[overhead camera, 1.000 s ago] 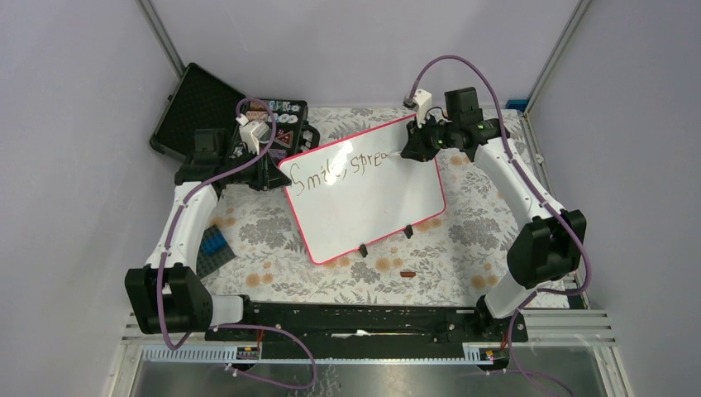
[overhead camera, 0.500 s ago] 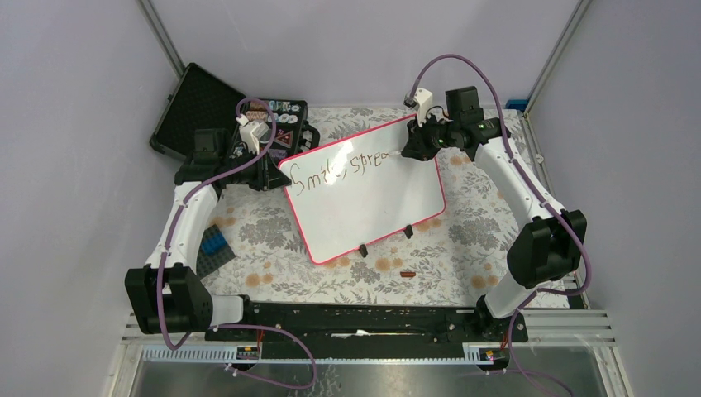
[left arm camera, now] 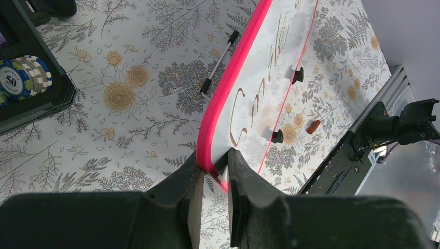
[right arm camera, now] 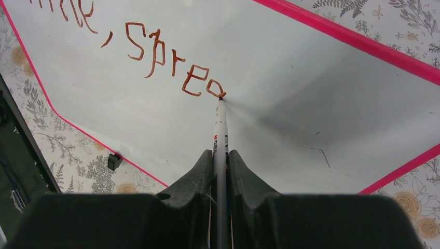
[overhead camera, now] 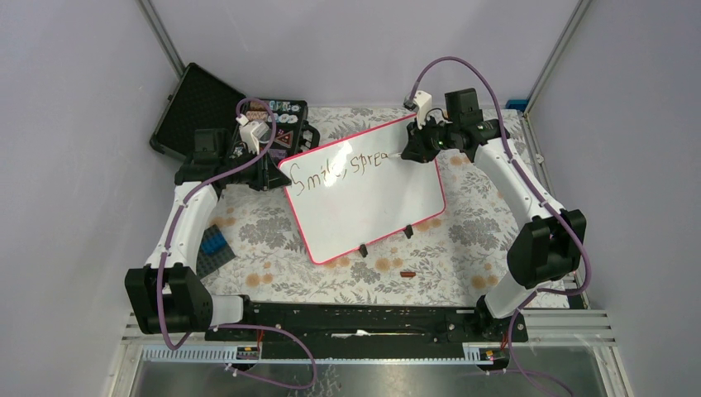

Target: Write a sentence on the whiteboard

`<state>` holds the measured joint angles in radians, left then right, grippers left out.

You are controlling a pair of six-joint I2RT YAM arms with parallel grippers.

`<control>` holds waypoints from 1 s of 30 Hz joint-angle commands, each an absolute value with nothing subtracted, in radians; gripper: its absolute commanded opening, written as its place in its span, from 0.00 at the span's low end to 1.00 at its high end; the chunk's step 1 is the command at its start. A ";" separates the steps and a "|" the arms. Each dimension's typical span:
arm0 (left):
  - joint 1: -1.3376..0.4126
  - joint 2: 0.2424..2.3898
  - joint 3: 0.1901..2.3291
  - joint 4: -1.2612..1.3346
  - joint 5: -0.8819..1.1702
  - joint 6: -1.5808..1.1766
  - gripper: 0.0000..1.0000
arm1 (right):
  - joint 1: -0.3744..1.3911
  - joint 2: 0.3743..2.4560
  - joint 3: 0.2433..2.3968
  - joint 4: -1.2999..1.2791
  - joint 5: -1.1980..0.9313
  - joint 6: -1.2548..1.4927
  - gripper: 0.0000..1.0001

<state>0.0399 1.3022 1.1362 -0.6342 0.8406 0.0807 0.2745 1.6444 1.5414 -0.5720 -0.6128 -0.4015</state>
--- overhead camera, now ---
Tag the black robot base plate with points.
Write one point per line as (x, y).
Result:
(445, 324)

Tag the black poker chip case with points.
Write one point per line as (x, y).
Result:
(203, 101)

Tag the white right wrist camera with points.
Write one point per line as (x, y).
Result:
(420, 103)

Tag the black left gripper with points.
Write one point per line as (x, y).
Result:
(269, 176)

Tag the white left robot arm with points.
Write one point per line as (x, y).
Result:
(166, 294)

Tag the blue lego brick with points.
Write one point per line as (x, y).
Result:
(213, 241)

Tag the grey lego baseplate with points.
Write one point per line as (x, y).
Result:
(208, 264)

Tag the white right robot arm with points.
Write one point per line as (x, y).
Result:
(547, 247)

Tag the pink framed whiteboard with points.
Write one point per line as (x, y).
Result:
(348, 194)

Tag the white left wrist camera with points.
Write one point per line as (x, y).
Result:
(253, 133)

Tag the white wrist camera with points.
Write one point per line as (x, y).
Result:
(420, 103)
(253, 133)

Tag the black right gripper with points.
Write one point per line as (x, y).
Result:
(417, 149)

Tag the blue corner bracket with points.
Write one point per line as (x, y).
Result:
(517, 104)

